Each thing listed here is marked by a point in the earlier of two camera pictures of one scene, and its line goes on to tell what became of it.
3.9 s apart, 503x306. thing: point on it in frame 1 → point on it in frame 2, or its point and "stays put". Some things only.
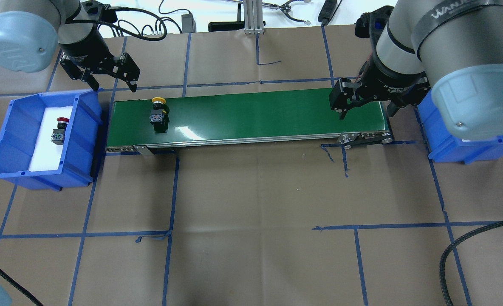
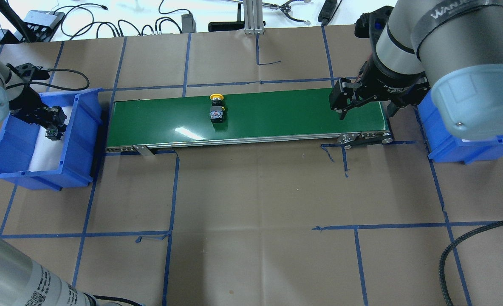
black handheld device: x=328 y=9 stays put
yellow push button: x=159 y=116 → x=216 y=109
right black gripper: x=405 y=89 stays put
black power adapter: x=188 y=24 stays put
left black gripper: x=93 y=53 → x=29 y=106
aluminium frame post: x=253 y=17 stays put
